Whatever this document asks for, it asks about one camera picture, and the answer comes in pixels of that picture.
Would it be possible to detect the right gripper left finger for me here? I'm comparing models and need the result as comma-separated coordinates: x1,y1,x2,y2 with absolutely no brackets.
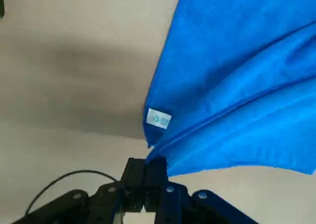
11,157,147,224

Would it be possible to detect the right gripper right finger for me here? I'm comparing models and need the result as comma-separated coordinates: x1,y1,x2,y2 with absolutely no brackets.
145,156,259,224

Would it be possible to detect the blue towel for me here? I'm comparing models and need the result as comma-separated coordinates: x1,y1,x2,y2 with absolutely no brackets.
142,0,316,177

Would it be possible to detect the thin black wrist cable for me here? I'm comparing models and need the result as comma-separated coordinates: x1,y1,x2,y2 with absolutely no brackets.
24,169,119,215

